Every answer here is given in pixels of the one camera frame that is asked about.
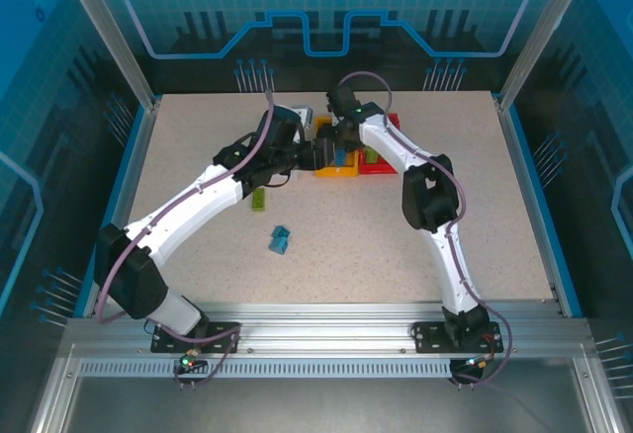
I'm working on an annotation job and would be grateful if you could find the yellow plastic container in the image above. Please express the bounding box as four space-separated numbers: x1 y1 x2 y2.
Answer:
314 115 360 179

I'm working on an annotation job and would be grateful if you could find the red plastic container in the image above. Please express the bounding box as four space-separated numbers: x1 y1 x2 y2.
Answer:
358 113 401 176

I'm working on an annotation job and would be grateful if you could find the small circuit board with LEDs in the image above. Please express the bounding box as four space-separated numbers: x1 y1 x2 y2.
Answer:
172 351 209 375
452 356 496 380

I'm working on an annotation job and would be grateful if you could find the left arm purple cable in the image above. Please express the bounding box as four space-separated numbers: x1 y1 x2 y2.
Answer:
96 89 278 390

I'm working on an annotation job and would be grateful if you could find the aluminium table side rail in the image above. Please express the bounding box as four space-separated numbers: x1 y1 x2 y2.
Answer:
497 96 570 315
91 96 162 320

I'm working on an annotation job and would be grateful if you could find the aluminium mounting rail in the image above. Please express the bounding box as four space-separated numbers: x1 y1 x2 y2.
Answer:
66 302 594 355

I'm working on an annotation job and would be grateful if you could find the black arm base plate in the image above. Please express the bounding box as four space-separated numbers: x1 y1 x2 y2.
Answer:
150 321 242 355
412 320 504 355

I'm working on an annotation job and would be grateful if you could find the slotted grey cable duct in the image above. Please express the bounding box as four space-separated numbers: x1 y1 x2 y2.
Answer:
77 357 456 380

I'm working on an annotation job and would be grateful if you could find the aluminium frame post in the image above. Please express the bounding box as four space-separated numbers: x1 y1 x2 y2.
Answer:
497 0 589 111
53 0 162 111

